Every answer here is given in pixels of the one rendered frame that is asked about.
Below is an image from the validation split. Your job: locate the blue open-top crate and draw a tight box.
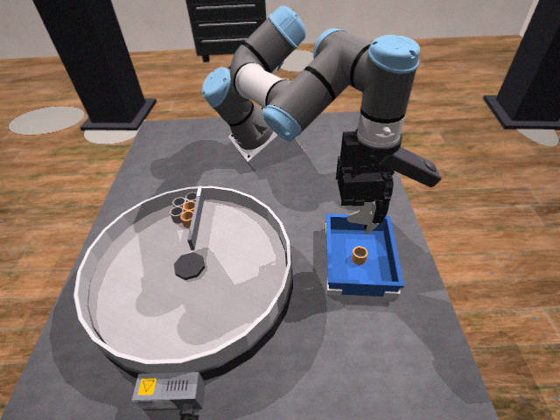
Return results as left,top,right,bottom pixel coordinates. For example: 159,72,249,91
325,214,404,298

